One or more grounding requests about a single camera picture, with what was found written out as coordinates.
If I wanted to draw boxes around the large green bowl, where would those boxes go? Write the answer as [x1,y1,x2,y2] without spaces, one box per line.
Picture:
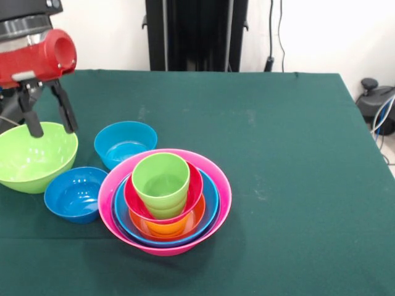
[0,121,78,194]

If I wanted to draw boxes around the grey cable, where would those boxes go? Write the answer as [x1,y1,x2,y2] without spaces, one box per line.
[0,115,21,127]

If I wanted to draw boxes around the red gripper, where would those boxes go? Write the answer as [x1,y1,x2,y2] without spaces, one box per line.
[0,28,79,138]

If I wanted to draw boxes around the translucent blue ribbed bowl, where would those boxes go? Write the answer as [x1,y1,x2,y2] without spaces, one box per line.
[93,121,158,171]

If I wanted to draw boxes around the orange cup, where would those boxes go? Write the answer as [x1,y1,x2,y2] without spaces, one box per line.
[144,215,192,237]

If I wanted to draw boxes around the large pink bowl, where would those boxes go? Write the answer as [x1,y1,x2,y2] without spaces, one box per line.
[98,148,232,257]

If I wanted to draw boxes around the small dark blue bowl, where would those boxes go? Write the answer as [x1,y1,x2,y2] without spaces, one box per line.
[44,166,109,224]

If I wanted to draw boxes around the black hanging cable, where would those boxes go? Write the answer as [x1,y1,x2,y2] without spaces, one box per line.
[264,0,285,72]

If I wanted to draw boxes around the orange bowl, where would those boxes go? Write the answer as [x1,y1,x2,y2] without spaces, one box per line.
[128,193,207,239]

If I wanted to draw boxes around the small crimson bowl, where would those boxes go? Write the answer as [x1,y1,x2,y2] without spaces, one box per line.
[123,161,204,224]

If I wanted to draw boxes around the blue and white cables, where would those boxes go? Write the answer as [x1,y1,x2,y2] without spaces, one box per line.
[372,95,395,136]

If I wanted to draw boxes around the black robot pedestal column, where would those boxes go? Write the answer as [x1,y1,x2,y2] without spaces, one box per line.
[141,0,249,72]

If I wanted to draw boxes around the dark green table cloth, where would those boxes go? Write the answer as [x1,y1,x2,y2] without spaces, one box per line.
[0,69,395,296]

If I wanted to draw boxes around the large light blue bowl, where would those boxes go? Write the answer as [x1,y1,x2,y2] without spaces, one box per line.
[114,168,220,249]

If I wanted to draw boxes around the green cup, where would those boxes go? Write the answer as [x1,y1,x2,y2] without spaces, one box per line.
[131,153,191,220]

